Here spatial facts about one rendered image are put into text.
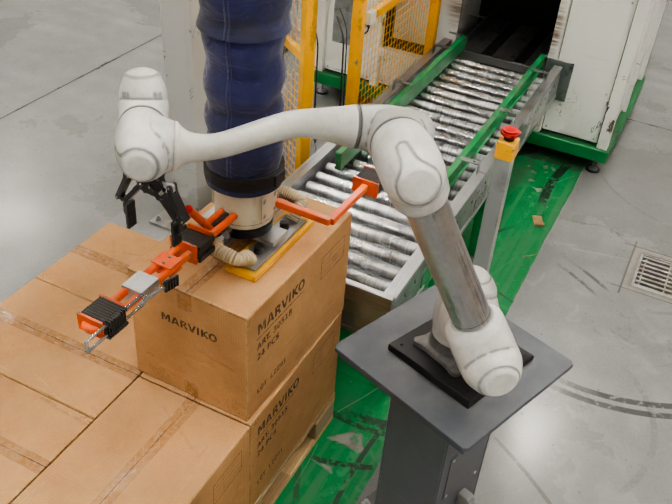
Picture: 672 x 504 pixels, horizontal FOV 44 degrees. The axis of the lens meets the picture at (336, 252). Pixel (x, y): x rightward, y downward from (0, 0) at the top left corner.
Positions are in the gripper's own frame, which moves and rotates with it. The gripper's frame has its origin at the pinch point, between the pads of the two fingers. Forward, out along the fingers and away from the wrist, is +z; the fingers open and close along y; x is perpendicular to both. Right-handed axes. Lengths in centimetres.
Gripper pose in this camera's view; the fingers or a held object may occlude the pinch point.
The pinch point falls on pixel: (153, 231)
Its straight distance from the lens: 202.8
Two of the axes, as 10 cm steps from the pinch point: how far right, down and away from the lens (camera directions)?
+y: -8.8, -3.3, 3.4
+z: -0.7, 8.0, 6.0
